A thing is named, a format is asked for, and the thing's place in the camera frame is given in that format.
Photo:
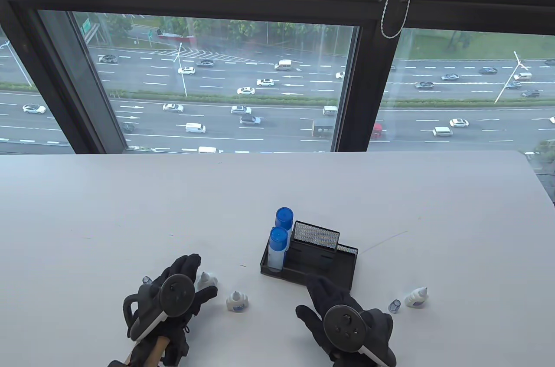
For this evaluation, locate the person's left forearm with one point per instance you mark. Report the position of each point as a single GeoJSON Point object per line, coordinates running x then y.
{"type": "Point", "coordinates": [154, 347]}

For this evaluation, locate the black mesh desk organizer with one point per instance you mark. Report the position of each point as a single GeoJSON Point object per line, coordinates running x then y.
{"type": "Point", "coordinates": [321, 263]}

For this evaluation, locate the person's right hand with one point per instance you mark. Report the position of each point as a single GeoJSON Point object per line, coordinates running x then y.
{"type": "Point", "coordinates": [325, 293]}

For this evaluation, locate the blue bottle cap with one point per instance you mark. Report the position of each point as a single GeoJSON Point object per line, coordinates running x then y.
{"type": "Point", "coordinates": [279, 237]}
{"type": "Point", "coordinates": [284, 216]}

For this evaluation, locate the black left hand controller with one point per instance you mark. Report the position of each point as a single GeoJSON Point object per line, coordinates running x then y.
{"type": "Point", "coordinates": [175, 295]}

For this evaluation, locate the small white correction fluid bottle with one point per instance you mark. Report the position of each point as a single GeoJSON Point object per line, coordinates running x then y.
{"type": "Point", "coordinates": [415, 298]}
{"type": "Point", "coordinates": [208, 280]}
{"type": "Point", "coordinates": [237, 303]}

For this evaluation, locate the black window frame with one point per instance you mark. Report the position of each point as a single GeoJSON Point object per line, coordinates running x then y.
{"type": "Point", "coordinates": [368, 80]}

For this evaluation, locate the person's left hand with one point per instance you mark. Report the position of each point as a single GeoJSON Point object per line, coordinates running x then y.
{"type": "Point", "coordinates": [204, 297]}

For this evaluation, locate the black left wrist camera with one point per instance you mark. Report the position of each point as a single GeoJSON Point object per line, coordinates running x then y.
{"type": "Point", "coordinates": [177, 349]}

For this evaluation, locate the clear tall glue bottle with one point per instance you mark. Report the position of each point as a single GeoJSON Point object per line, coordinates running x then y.
{"type": "Point", "coordinates": [276, 259]}

